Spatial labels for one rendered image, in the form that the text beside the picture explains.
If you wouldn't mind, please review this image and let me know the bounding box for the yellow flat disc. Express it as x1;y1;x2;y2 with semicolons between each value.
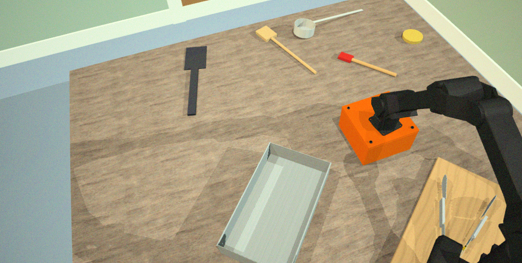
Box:
402;29;423;44

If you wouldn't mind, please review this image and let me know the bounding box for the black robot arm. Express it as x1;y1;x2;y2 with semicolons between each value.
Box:
368;76;522;263

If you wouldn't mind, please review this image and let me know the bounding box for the silver saucepan with long handle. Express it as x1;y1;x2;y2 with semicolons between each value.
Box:
294;9;363;39

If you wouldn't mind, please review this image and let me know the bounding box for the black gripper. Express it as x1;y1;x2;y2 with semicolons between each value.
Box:
427;235;498;263

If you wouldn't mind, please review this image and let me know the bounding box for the grey spatula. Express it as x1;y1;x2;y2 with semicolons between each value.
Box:
184;46;207;116

